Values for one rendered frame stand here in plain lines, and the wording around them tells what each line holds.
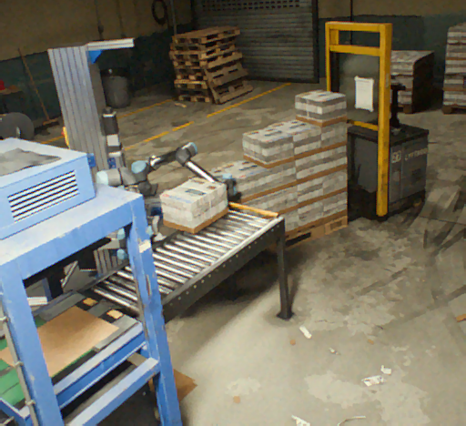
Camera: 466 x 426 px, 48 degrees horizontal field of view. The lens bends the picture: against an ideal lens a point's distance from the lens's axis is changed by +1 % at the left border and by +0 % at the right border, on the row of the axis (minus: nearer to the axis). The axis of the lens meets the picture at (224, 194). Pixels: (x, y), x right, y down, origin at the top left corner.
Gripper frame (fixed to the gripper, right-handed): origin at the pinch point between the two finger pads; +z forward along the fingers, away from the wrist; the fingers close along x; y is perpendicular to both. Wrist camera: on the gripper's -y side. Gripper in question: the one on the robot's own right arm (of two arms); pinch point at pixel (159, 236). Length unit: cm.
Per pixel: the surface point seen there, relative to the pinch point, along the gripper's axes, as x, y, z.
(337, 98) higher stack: -36, 52, 195
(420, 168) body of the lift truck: -82, -34, 274
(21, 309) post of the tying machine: -84, 56, -142
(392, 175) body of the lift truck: -69, -30, 239
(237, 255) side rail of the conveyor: -65, 1, 3
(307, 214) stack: -21, -47, 160
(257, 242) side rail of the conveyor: -65, -1, 24
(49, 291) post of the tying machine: 4, 3, -85
